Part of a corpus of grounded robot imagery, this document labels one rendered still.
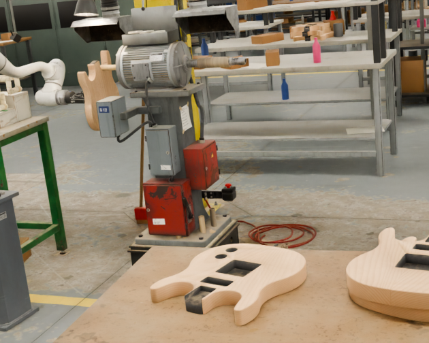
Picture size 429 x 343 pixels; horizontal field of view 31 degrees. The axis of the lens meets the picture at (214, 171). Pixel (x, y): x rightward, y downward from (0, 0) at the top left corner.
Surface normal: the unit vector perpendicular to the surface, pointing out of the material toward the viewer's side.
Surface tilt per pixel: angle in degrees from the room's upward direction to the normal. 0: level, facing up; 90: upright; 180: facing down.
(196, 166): 90
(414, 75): 90
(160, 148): 90
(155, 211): 90
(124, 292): 0
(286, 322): 0
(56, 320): 0
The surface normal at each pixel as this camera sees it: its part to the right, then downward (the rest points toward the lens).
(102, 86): 0.93, 0.03
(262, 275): -0.10, -0.96
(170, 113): -0.36, 0.29
